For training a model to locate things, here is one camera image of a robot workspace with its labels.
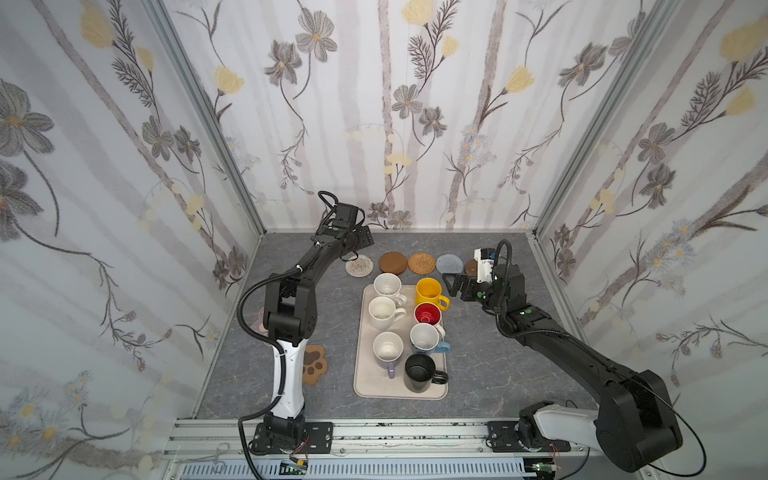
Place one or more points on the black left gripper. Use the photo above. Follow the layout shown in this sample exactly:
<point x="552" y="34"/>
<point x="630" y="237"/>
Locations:
<point x="363" y="237"/>

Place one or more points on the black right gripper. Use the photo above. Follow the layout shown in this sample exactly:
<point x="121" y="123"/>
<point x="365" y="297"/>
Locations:
<point x="470" y="288"/>

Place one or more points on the grey blue woven coaster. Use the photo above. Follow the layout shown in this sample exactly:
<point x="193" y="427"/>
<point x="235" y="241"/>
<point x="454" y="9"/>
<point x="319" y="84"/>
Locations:
<point x="449" y="264"/>

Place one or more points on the yellow mug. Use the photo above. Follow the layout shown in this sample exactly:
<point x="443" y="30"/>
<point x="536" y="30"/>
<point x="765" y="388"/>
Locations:
<point x="429" y="290"/>

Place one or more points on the glossy amber round coaster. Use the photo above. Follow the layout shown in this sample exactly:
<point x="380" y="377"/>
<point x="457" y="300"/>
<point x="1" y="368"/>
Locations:
<point x="471" y="268"/>

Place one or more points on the colourful woven round coaster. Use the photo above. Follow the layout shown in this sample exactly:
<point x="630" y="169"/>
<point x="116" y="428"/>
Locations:
<point x="360" y="267"/>

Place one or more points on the woven rattan round coaster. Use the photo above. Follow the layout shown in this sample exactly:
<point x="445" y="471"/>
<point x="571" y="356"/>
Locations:
<point x="421" y="263"/>

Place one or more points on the dark wooden round coaster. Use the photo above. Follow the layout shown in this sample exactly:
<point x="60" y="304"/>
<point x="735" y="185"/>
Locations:
<point x="393" y="262"/>

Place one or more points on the speckled white mug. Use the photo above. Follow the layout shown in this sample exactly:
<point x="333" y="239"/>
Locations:
<point x="389" y="285"/>

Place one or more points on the brown paw shaped coaster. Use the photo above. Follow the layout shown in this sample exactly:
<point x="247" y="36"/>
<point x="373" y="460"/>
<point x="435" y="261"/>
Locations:
<point x="315" y="364"/>

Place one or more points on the pink flower shaped coaster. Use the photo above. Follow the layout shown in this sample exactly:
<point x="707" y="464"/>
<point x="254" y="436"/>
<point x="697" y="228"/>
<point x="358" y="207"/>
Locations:
<point x="258" y="323"/>

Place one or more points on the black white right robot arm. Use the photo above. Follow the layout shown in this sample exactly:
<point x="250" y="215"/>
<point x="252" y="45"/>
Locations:
<point x="633" y="424"/>

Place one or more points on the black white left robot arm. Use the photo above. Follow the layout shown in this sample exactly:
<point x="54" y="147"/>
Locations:
<point x="290" y="315"/>

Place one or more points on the white mug red inside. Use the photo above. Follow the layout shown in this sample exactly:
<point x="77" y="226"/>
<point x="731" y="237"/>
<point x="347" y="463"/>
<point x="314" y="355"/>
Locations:
<point x="428" y="313"/>

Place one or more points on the plain white mug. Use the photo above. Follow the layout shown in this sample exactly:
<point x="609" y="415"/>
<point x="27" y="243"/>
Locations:
<point x="384" y="312"/>

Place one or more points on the beige serving tray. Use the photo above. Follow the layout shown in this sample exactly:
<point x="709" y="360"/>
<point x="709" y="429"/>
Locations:
<point x="371" y="380"/>

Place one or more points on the black mug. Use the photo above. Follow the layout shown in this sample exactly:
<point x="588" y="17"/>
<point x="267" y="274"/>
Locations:
<point x="420" y="373"/>

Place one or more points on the white mug blue handle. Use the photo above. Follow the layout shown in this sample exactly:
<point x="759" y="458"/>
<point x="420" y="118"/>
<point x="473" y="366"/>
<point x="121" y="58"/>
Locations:
<point x="428" y="339"/>

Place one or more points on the white mug purple handle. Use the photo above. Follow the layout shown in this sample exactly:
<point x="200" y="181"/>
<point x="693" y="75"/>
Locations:
<point x="388" y="349"/>

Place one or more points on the white slotted cable duct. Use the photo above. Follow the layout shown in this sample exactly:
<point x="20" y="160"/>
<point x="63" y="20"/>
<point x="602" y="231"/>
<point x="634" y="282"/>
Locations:
<point x="397" y="468"/>

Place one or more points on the aluminium mounting rail frame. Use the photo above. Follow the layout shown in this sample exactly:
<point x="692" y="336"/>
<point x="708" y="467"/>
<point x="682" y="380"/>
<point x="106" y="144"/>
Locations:
<point x="210" y="449"/>

